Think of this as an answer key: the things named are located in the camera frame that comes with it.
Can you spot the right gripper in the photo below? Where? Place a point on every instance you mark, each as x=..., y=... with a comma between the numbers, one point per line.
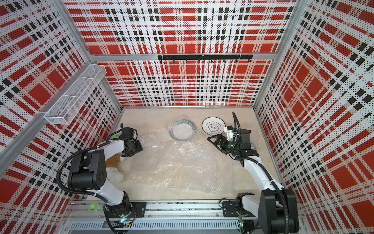
x=219, y=138

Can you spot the bubble wrap of right plate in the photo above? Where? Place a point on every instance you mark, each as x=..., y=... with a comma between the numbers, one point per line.
x=255, y=139

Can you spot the white plate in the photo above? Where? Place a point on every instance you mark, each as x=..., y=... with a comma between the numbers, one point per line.
x=213, y=126

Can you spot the bubble wrap of white plate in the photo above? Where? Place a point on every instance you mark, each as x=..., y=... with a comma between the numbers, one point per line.
x=150, y=144

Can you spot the green round button toy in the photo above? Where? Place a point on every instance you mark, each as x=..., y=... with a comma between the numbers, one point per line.
x=116, y=136

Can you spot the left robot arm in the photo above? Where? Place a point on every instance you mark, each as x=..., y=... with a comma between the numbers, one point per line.
x=85, y=173

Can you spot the grey rimmed plate rear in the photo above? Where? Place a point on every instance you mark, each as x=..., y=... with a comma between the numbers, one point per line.
x=182, y=130

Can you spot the bubble wrap of orange plate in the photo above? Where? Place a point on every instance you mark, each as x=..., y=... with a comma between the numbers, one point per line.
x=183, y=165

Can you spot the white wire mesh basket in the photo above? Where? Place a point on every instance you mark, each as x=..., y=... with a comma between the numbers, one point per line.
x=68, y=105

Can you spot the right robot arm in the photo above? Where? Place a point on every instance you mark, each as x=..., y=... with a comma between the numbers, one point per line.
x=276, y=210

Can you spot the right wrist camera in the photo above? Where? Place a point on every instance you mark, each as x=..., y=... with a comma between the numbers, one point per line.
x=230, y=133

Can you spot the white teddy bear toy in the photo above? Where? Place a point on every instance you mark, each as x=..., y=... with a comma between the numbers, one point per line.
x=114, y=173

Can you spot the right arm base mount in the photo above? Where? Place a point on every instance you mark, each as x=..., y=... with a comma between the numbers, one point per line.
x=230, y=209

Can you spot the bubble wrap of rear plate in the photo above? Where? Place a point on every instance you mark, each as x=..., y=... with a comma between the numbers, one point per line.
x=195, y=139

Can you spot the black hook rail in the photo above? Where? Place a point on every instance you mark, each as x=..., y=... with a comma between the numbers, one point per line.
x=204, y=57

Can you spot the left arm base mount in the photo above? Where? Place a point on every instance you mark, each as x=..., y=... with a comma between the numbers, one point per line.
x=135, y=209

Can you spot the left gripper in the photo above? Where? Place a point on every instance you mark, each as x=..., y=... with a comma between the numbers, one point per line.
x=140, y=148

